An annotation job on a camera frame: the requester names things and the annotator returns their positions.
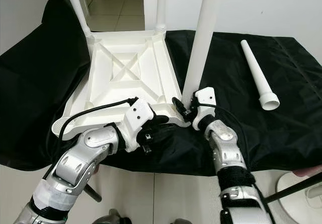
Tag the white round stand base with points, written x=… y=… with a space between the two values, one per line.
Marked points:
x=304 y=209

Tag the pink table leg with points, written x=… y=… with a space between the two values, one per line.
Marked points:
x=309 y=171

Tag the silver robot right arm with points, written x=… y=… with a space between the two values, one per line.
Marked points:
x=224 y=143

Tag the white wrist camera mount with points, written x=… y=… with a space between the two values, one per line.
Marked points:
x=138 y=116
x=207 y=95

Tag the grey robot right leg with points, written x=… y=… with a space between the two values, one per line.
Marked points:
x=183 y=221

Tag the grey robot leg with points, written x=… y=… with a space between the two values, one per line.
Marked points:
x=183 y=221
x=114 y=217

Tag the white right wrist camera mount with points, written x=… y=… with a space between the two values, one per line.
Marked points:
x=207 y=95

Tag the black stand rod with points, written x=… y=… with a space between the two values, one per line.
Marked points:
x=294 y=188
x=92 y=194

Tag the black cloth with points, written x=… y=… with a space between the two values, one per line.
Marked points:
x=30 y=108

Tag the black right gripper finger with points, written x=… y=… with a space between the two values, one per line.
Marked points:
x=177 y=104

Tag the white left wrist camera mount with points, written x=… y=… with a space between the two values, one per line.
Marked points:
x=138 y=116

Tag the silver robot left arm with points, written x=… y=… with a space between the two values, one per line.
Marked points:
x=80 y=158

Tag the grey robot left leg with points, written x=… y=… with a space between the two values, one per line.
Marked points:
x=114 y=217

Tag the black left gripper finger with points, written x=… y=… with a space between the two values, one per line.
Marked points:
x=161 y=120
x=169 y=132

